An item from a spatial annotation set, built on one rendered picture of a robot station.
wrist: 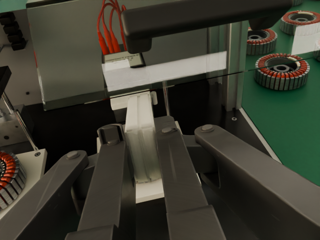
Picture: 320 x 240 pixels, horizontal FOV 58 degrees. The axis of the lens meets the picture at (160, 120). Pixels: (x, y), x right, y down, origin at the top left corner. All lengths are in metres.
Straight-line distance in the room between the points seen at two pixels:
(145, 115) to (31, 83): 0.54
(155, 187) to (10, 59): 0.40
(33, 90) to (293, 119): 0.54
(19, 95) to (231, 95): 0.45
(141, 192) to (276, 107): 0.33
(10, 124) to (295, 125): 0.52
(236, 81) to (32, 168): 0.38
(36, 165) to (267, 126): 0.42
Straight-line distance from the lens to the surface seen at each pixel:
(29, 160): 0.55
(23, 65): 0.67
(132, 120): 0.15
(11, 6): 0.46
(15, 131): 0.60
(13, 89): 0.70
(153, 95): 0.56
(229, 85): 0.54
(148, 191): 0.43
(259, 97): 0.65
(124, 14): 0.19
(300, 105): 0.64
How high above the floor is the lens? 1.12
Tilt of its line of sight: 39 degrees down
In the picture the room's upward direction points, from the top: 8 degrees counter-clockwise
